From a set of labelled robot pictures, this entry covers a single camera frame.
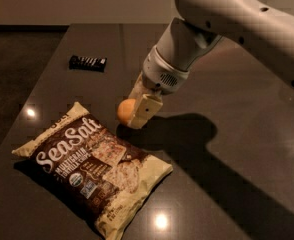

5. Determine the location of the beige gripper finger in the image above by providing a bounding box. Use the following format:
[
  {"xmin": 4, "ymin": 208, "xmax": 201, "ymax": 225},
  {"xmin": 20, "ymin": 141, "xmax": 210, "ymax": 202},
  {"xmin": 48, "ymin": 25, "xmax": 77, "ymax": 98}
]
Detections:
[
  {"xmin": 127, "ymin": 94, "xmax": 163, "ymax": 129},
  {"xmin": 128, "ymin": 73, "xmax": 152, "ymax": 100}
]

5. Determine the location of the orange fruit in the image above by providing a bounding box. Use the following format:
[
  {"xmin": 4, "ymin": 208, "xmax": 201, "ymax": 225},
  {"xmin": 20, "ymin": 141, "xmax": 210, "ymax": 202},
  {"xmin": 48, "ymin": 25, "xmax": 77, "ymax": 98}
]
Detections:
[{"xmin": 117, "ymin": 99, "xmax": 136, "ymax": 125}]

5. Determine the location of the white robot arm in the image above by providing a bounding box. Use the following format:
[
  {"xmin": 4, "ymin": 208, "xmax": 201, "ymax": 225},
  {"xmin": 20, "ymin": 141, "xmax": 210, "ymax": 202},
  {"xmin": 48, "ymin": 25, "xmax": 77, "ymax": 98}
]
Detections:
[{"xmin": 123, "ymin": 0, "xmax": 294, "ymax": 129}]

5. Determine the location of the brown sea salt chip bag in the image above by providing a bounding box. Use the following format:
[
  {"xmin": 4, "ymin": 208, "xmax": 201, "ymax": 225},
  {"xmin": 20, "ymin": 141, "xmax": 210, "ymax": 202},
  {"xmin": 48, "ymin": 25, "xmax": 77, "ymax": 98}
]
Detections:
[{"xmin": 13, "ymin": 102, "xmax": 173, "ymax": 240}]

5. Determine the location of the black snack bar wrapper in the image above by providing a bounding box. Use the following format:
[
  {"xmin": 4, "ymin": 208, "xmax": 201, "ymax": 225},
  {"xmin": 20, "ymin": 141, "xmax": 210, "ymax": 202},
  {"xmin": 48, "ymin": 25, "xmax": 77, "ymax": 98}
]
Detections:
[{"xmin": 69, "ymin": 55, "xmax": 107, "ymax": 72}]

